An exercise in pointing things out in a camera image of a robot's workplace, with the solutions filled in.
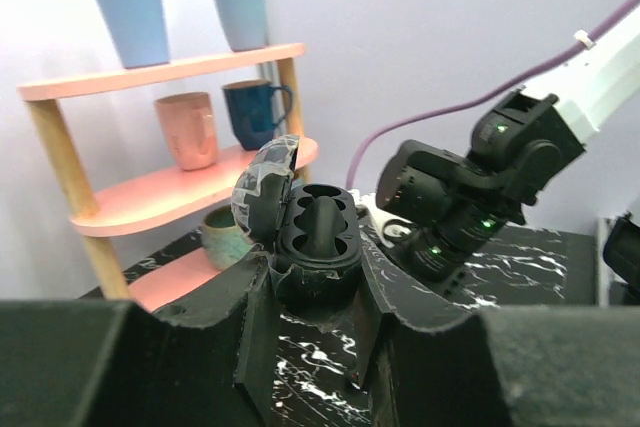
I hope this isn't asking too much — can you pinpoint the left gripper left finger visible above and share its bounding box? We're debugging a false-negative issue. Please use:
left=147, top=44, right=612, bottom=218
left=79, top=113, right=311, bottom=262
left=1, top=253, right=279, bottom=426

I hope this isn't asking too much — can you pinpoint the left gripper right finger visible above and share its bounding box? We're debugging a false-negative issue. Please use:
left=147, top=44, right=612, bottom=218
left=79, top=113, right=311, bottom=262
left=353, top=227, right=639, bottom=426

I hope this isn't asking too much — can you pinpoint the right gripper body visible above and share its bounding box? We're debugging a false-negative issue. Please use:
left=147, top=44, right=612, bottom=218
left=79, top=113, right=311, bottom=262
left=389, top=206, right=500, bottom=297

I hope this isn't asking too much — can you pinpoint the black earbud charging case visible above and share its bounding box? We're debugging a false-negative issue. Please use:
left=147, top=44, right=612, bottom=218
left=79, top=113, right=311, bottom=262
left=231, top=134, right=362, bottom=330

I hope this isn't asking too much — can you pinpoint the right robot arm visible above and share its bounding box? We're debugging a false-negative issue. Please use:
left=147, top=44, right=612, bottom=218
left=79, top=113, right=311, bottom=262
left=376, top=10, right=639, bottom=296

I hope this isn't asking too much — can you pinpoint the black marble mat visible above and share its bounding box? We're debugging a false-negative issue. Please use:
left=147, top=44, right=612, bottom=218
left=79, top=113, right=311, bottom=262
left=79, top=191, right=601, bottom=427

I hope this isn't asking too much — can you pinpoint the teal glazed mug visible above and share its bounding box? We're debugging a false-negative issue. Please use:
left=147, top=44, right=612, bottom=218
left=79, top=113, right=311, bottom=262
left=201, top=205, right=252, bottom=270

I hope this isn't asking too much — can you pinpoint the pink three-tier shelf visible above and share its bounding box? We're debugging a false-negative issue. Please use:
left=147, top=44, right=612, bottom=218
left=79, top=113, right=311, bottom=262
left=17, top=43, right=305, bottom=307

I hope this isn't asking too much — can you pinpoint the dark blue mug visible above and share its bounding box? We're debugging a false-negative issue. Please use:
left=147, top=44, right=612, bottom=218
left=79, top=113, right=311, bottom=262
left=222, top=79, right=295, bottom=151

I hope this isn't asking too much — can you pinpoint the pink mug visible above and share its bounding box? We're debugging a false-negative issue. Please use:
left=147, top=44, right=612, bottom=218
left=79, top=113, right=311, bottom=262
left=154, top=92, right=218, bottom=171

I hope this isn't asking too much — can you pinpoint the right blue tumbler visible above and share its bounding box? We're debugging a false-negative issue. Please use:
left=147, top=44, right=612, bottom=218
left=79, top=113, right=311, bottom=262
left=214, top=0, right=268, bottom=52

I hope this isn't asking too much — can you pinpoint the blue tumbler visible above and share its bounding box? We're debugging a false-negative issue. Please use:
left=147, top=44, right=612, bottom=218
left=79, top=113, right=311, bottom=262
left=96, top=0, right=170, bottom=69
left=214, top=0, right=268, bottom=52

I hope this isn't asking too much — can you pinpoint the left blue tumbler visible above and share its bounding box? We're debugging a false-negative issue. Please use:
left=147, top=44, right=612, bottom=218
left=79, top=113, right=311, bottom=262
left=96, top=0, right=170, bottom=69

